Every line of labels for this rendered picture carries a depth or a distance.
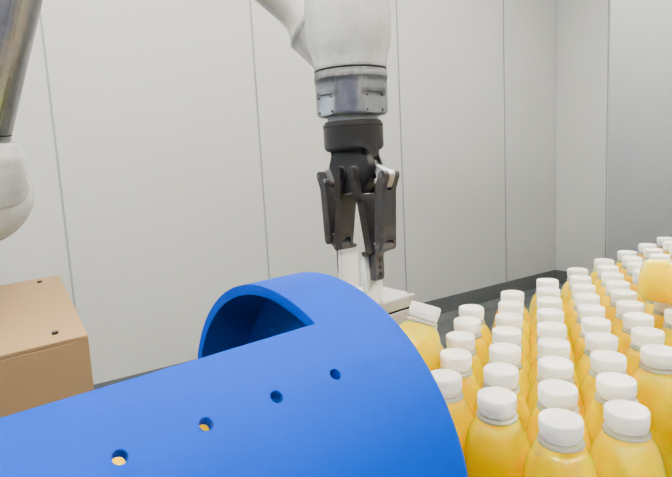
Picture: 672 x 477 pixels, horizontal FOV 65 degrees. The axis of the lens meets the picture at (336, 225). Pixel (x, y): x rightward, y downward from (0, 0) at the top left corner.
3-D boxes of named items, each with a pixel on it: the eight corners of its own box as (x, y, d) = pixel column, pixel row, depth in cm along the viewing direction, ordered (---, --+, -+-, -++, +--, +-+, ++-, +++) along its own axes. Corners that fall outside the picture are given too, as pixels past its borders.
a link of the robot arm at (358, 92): (346, 63, 59) (348, 117, 59) (402, 68, 64) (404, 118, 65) (299, 76, 66) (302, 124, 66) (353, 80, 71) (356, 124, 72)
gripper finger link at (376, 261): (376, 238, 66) (393, 240, 64) (378, 277, 67) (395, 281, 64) (367, 240, 65) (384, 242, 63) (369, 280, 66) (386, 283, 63)
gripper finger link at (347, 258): (341, 250, 68) (337, 250, 69) (343, 303, 69) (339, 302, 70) (358, 247, 70) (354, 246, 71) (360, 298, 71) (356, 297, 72)
